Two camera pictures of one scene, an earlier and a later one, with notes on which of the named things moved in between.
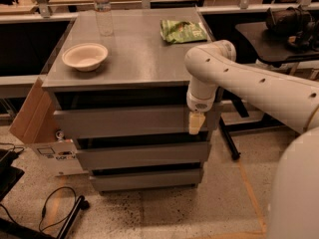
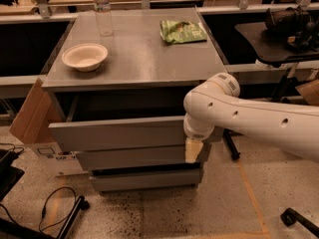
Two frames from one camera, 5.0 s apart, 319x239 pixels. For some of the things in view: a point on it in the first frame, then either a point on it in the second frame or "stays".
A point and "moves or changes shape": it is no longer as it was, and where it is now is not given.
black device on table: x=297 y=25 stays
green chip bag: x=178 y=32 stays
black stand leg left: x=82 y=203 stays
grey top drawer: x=118 y=122 moves or changes shape
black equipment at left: x=9 y=175 stays
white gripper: x=199 y=105 to x=198 y=132
